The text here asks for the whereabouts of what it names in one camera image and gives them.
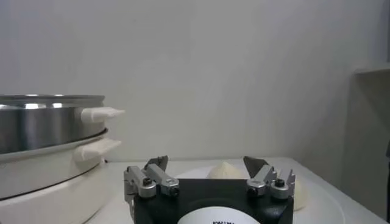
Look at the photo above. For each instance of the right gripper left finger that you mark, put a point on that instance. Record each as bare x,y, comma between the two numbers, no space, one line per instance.
158,178

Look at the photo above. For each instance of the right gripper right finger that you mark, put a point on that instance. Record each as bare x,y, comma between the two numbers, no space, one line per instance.
263,178

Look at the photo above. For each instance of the white steamed baozi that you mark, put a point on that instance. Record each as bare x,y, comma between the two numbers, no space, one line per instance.
225,172
300,196

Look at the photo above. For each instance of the stainless steel steamer basket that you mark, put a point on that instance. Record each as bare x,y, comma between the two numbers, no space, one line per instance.
39,128

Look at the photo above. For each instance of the white round plate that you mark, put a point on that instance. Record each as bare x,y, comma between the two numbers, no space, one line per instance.
320,207

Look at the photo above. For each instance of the white electric cooker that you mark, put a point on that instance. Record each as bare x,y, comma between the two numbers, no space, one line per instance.
45,188

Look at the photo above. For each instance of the white shelf table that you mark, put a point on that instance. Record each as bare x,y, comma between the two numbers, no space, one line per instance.
368,121

